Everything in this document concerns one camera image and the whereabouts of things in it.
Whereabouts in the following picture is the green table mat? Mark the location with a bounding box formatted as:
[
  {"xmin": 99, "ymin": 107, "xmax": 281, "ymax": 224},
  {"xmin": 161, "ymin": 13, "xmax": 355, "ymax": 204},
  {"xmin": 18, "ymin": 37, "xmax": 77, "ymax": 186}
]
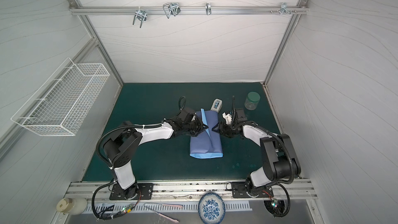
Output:
[{"xmin": 81, "ymin": 82, "xmax": 300, "ymax": 181}]

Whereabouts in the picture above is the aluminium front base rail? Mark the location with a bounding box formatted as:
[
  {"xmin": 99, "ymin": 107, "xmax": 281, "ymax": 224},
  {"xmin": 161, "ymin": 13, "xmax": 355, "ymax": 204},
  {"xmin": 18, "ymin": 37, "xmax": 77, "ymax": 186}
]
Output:
[{"xmin": 64, "ymin": 179, "xmax": 318, "ymax": 203}]

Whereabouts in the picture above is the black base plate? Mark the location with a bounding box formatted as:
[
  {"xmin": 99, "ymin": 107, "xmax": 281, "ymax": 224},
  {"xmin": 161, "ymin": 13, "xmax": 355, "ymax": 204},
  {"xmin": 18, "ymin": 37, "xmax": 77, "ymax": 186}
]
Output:
[
  {"xmin": 226, "ymin": 181, "xmax": 274, "ymax": 199},
  {"xmin": 109, "ymin": 183, "xmax": 153, "ymax": 201}
]

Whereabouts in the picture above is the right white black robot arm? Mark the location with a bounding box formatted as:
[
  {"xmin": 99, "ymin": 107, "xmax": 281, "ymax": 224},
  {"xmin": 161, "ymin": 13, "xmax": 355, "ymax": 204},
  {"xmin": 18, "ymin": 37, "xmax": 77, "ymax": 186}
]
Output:
[{"xmin": 212, "ymin": 97, "xmax": 301, "ymax": 198}]

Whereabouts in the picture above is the light blue wrapping paper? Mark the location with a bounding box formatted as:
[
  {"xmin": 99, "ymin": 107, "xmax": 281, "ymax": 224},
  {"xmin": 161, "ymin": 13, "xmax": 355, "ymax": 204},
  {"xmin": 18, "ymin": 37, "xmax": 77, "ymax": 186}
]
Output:
[{"xmin": 190, "ymin": 109, "xmax": 223, "ymax": 159}]

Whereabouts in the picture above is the small metal ring clamp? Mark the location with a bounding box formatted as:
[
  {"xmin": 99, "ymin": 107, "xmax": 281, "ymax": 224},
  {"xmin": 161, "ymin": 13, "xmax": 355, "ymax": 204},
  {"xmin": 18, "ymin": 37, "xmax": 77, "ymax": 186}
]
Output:
[{"xmin": 205, "ymin": 3, "xmax": 211, "ymax": 16}]

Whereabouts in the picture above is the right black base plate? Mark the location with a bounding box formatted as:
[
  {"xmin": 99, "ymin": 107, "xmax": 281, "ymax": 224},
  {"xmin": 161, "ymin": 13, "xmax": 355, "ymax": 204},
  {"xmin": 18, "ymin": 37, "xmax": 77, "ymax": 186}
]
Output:
[{"xmin": 226, "ymin": 181, "xmax": 274, "ymax": 199}]

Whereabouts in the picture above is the left metal hook clamp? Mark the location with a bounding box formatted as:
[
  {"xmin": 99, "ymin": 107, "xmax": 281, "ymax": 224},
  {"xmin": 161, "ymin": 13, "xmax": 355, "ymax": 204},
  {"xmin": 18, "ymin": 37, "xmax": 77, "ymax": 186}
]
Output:
[{"xmin": 133, "ymin": 9, "xmax": 147, "ymax": 28}]

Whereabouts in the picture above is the black round fan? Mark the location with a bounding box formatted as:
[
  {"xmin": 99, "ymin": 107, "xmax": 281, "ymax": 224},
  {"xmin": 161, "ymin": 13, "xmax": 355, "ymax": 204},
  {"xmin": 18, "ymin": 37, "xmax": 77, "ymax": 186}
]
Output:
[{"xmin": 264, "ymin": 199, "xmax": 290, "ymax": 217}]

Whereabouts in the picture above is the aluminium top cross rail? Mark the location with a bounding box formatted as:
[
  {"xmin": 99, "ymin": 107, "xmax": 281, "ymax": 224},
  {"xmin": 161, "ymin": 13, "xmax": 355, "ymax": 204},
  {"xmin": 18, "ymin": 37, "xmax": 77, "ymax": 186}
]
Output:
[{"xmin": 69, "ymin": 5, "xmax": 309, "ymax": 16}]

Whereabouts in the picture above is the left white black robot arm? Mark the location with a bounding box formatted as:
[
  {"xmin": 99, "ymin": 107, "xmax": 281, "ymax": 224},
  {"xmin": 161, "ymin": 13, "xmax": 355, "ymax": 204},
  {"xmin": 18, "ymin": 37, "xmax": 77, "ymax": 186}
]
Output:
[{"xmin": 95, "ymin": 103, "xmax": 208, "ymax": 200}]

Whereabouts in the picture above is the right metal bracket clamp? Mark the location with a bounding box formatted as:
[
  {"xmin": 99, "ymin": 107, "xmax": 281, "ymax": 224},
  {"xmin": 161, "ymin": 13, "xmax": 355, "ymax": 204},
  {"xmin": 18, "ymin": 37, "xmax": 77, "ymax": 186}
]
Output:
[{"xmin": 269, "ymin": 3, "xmax": 296, "ymax": 15}]

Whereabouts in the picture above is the white wire basket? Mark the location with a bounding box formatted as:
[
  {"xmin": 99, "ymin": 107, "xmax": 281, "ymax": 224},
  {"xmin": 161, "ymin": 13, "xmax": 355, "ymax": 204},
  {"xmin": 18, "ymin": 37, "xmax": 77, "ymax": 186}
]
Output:
[{"xmin": 11, "ymin": 58, "xmax": 110, "ymax": 136}]

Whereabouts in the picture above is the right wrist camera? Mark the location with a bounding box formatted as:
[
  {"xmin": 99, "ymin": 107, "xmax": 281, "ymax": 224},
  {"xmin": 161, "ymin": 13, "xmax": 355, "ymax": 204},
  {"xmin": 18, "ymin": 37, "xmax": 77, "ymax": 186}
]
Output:
[{"xmin": 222, "ymin": 113, "xmax": 233, "ymax": 125}]

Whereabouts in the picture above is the middle metal hook clamp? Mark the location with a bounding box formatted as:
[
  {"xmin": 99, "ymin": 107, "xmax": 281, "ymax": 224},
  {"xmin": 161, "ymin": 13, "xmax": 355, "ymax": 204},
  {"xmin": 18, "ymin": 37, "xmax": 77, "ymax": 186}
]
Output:
[{"xmin": 163, "ymin": 2, "xmax": 181, "ymax": 19}]

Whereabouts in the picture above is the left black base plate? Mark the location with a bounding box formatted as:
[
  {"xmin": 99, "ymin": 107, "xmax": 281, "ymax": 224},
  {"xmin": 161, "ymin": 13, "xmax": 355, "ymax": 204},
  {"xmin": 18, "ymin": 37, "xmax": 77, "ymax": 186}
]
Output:
[{"xmin": 109, "ymin": 183, "xmax": 153, "ymax": 201}]

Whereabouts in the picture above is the blue white patterned plate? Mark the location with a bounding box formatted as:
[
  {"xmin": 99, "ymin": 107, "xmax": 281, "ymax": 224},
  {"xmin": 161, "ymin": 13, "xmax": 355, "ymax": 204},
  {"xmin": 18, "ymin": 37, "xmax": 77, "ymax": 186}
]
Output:
[{"xmin": 198, "ymin": 192, "xmax": 226, "ymax": 224}]

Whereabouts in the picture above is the white round container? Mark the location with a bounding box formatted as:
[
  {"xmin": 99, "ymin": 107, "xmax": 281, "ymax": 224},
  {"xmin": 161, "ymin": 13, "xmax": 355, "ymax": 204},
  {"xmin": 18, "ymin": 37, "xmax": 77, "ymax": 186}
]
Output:
[{"xmin": 56, "ymin": 198, "xmax": 88, "ymax": 215}]

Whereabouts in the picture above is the metal hook clamp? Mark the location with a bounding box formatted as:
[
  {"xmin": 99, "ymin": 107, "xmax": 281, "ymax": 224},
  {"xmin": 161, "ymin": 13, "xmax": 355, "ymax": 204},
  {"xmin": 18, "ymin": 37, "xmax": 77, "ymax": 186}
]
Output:
[
  {"xmin": 133, "ymin": 9, "xmax": 147, "ymax": 28},
  {"xmin": 163, "ymin": 2, "xmax": 181, "ymax": 19}
]

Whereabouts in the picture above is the green lid clear jar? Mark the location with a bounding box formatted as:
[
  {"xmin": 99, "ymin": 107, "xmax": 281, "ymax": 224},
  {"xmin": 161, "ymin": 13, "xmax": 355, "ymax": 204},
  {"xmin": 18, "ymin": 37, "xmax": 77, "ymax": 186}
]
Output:
[{"xmin": 245, "ymin": 91, "xmax": 261, "ymax": 111}]

